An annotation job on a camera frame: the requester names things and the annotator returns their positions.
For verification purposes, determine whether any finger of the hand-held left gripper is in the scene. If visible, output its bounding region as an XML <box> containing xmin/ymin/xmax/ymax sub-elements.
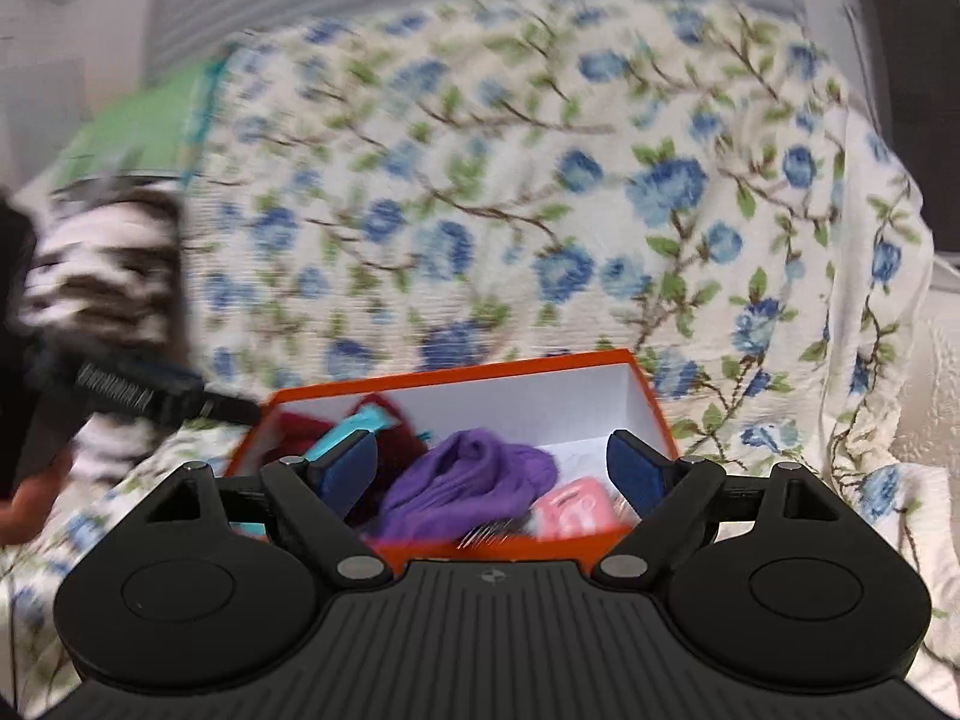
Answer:
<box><xmin>54</xmin><ymin>358</ymin><xmax>262</xmax><ymax>430</ymax></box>

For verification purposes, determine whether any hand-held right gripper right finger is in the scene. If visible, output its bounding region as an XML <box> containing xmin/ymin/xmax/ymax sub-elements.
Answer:
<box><xmin>592</xmin><ymin>430</ymin><xmax>841</xmax><ymax>590</ymax></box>

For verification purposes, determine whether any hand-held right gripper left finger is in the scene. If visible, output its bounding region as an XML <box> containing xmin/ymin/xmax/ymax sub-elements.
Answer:
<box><xmin>139</xmin><ymin>431</ymin><xmax>395</xmax><ymax>590</ymax></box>

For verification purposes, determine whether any dark red knitted item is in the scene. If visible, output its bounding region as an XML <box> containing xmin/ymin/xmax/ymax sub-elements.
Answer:
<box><xmin>281</xmin><ymin>394</ymin><xmax>428</xmax><ymax>526</ymax></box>

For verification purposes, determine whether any pink packet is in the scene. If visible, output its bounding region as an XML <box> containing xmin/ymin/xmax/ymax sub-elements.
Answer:
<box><xmin>529</xmin><ymin>476</ymin><xmax>638</xmax><ymax>541</ymax></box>

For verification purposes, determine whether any purple knitted cloth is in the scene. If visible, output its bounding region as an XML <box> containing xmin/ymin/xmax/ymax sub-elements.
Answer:
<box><xmin>379</xmin><ymin>429</ymin><xmax>560</xmax><ymax>541</ymax></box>

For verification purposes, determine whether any orange cardboard box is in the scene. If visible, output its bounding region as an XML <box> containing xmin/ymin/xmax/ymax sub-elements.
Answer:
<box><xmin>225</xmin><ymin>349</ymin><xmax>680</xmax><ymax>567</ymax></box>

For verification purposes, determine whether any person's left hand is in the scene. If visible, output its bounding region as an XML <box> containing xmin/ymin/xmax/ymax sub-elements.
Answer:
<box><xmin>0</xmin><ymin>457</ymin><xmax>72</xmax><ymax>545</ymax></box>

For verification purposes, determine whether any brown white striped fuzzy blanket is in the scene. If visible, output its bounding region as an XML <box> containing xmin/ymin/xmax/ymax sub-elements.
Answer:
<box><xmin>15</xmin><ymin>180</ymin><xmax>188</xmax><ymax>511</ymax></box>

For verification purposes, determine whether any floral blanket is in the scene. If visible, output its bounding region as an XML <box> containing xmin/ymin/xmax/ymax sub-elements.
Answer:
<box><xmin>0</xmin><ymin>0</ymin><xmax>938</xmax><ymax>720</ymax></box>

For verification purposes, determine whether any white textured cover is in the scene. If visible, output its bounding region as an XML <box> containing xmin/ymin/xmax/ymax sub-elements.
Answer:
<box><xmin>889</xmin><ymin>255</ymin><xmax>960</xmax><ymax>661</ymax></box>

